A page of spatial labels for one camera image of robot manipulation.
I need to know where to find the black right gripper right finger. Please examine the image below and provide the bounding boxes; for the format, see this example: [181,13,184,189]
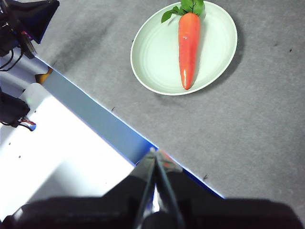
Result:
[156,148,305,229]

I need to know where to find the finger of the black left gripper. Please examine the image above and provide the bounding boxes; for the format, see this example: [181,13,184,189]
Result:
[13,0,61,45]

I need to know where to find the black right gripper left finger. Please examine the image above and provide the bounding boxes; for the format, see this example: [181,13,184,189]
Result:
[0,147,157,229]

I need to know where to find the pale green plate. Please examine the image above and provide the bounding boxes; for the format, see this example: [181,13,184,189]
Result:
[130,0,238,96]

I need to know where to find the orange carrot with green leaves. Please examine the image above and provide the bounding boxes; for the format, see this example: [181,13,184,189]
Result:
[161,0,205,91]

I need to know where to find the white round plastic cap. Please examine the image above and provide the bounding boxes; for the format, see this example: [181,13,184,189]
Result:
[20,82,52,107]

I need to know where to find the thin black cable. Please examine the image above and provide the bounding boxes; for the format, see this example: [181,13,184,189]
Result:
[0,46,24,72]

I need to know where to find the small orange bracket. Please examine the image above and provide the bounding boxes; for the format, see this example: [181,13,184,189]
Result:
[35,67,53,84]

